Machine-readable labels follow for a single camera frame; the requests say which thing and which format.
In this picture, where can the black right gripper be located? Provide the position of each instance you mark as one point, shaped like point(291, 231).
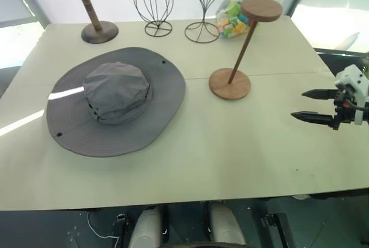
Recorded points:
point(343, 109)

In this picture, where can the brown wooden disc hat stand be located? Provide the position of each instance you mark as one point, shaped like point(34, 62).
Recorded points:
point(261, 8)

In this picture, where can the grey wide-brim bucket hat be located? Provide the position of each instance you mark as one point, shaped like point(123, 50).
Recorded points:
point(121, 98)

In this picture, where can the dark wooden mushroom hat stand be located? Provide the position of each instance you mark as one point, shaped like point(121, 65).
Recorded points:
point(86, 0)

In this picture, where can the clear jar of colourful blocks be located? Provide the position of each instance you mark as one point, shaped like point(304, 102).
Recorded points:
point(233, 20)

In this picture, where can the silver right robot leg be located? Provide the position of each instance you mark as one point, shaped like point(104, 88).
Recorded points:
point(226, 226)

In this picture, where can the silver robot leg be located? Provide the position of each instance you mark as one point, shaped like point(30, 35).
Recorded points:
point(144, 227)
point(226, 226)

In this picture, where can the silver left robot leg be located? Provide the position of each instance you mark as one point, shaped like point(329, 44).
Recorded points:
point(144, 227)

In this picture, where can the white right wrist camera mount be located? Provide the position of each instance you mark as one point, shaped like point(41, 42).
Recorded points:
point(356, 83)

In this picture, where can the black table frame bracket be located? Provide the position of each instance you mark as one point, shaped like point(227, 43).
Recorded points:
point(276, 222)

